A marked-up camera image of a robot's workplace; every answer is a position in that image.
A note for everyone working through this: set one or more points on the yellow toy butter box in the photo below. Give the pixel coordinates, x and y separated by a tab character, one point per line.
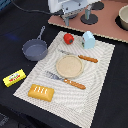
14	78

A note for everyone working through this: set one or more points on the toy knife wooden handle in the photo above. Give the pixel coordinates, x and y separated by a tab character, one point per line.
80	56

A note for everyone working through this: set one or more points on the toy fork wooden handle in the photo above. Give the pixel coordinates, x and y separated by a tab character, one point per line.
55	77

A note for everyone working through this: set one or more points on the woven beige placemat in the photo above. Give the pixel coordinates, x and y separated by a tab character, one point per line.
73	106

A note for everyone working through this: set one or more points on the light blue milk carton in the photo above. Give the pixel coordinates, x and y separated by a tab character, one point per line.
88	40

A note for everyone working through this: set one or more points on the red toy tomato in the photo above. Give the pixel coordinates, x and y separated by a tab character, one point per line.
68	38

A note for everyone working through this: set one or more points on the yellow toy bread loaf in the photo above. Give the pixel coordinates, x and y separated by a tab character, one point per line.
41	92

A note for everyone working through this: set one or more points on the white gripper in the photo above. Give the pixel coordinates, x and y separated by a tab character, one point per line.
63	7

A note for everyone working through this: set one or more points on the round wooden plate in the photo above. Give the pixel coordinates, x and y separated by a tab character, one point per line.
69	66

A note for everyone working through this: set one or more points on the beige bowl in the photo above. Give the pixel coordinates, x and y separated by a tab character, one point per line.
123	14

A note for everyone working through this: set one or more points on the grey toy saucepan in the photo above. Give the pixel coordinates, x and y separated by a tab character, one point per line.
35	49

